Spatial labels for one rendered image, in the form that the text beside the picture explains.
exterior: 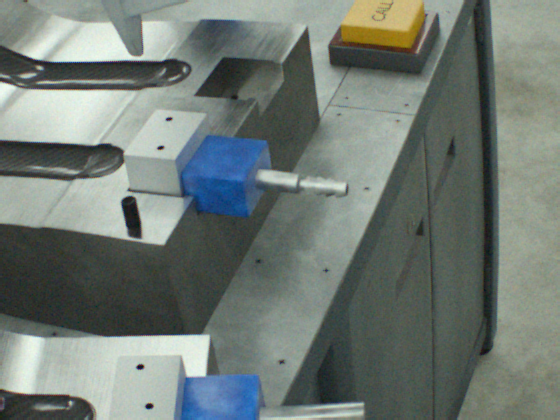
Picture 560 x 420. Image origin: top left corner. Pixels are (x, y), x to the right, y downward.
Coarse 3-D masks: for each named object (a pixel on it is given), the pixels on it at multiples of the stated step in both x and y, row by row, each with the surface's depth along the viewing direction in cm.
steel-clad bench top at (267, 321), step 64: (64, 0) 119; (192, 0) 114; (256, 0) 113; (320, 0) 111; (448, 0) 109; (320, 64) 101; (320, 128) 94; (384, 128) 93; (256, 256) 83; (320, 256) 82; (0, 320) 80; (256, 320) 78; (320, 320) 77
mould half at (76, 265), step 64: (0, 0) 96; (192, 64) 86; (0, 128) 84; (64, 128) 82; (128, 128) 80; (256, 128) 82; (0, 192) 77; (64, 192) 76; (128, 192) 75; (0, 256) 77; (64, 256) 74; (128, 256) 72; (192, 256) 74; (64, 320) 78; (128, 320) 76; (192, 320) 75
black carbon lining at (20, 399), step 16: (16, 400) 66; (32, 400) 66; (48, 400) 66; (64, 400) 66; (80, 400) 66; (0, 416) 65; (16, 416) 65; (32, 416) 65; (48, 416) 65; (64, 416) 65; (80, 416) 65
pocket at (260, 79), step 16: (224, 64) 87; (240, 64) 86; (256, 64) 86; (272, 64) 85; (208, 80) 85; (224, 80) 87; (240, 80) 87; (256, 80) 87; (272, 80) 86; (208, 96) 85; (224, 96) 87; (240, 96) 87; (256, 96) 87; (272, 96) 84
